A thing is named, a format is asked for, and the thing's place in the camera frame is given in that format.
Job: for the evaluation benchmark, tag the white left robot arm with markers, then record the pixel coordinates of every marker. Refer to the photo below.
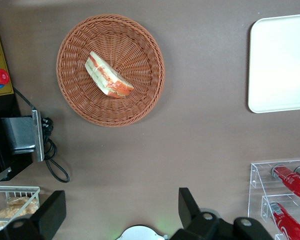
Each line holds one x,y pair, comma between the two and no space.
140,233

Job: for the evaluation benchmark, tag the yellow control box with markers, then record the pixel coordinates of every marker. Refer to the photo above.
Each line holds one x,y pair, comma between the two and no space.
0,50

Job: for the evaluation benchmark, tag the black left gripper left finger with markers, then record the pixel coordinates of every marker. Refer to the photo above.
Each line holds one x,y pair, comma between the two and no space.
50,212

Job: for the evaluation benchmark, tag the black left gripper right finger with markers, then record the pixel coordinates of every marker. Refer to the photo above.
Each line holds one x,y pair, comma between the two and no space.
190,210

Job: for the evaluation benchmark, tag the red cola bottle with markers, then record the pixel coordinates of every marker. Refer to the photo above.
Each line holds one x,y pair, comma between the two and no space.
290,180
285,221

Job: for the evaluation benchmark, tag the black countertop appliance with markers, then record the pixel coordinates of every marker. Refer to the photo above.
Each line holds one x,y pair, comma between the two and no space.
0,107

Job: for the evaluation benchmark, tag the clear acrylic bottle rack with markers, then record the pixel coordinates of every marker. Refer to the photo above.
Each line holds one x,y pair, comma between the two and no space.
256,197

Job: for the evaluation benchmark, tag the round brown wicker basket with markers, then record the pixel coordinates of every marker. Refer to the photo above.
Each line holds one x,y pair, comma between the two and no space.
130,37

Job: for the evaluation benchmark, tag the rice cracker snack pack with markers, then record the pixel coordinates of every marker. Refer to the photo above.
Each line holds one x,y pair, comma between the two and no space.
20,203
2,213

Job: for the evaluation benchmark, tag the triangle sandwich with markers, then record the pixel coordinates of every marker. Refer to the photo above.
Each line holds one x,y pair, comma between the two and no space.
103,73

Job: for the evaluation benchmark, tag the cream plastic tray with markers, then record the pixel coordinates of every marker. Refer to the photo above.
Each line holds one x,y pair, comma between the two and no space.
280,65

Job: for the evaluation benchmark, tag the grey metal bar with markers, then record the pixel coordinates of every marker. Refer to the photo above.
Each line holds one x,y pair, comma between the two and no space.
0,176

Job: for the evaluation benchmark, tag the red emergency stop button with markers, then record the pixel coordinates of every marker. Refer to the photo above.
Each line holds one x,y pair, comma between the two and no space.
0,76

